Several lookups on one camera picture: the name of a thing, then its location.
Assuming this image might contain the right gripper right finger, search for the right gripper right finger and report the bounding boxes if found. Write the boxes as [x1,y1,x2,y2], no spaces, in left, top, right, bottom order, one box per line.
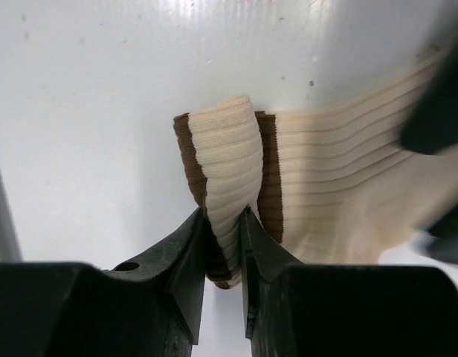
[240,208,458,356]

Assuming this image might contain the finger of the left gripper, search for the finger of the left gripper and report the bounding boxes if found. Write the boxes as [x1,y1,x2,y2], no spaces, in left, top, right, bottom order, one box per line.
[425,212,458,265]
[399,40,458,155]

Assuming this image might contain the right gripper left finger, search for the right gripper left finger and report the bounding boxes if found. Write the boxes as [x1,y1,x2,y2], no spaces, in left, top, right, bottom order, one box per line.
[0,210,206,356]

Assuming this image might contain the cream brown striped sock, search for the cream brown striped sock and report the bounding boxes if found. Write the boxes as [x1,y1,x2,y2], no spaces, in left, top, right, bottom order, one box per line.
[173,51,458,289]

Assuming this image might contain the aluminium frame rail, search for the aluminium frame rail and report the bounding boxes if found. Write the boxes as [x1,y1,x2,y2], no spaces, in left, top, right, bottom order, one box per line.
[0,173,22,263]

